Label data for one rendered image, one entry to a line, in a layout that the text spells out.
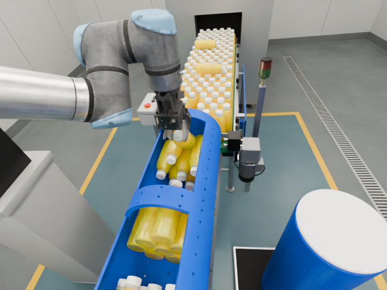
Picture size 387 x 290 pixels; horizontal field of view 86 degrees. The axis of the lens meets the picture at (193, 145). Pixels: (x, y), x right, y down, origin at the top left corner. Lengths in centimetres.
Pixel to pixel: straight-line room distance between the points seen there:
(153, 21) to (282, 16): 478
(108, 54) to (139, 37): 7
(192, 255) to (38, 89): 47
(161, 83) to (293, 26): 489
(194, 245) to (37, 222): 81
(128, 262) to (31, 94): 56
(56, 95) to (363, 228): 91
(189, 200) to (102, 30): 47
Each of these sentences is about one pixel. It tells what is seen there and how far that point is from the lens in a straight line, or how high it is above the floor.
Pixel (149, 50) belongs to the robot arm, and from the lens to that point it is 50.
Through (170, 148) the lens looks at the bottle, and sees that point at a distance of 86.
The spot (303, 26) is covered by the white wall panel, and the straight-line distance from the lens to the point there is 538.
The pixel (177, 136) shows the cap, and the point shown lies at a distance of 70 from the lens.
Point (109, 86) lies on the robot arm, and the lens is 48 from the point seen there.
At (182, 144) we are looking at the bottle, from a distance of 73.
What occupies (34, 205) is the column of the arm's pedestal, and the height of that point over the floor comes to 98.
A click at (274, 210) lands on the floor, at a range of 203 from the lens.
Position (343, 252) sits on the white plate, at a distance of 82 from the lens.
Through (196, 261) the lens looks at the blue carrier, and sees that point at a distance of 58.
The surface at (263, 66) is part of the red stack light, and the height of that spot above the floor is 123.
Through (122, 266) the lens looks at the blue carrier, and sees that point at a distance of 77.
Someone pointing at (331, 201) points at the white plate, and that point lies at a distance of 90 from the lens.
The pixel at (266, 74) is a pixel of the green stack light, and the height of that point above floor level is 118.
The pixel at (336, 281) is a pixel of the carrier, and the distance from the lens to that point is 89.
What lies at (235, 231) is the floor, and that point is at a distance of 189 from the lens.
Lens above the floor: 173
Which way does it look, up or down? 44 degrees down
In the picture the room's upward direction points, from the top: 7 degrees counter-clockwise
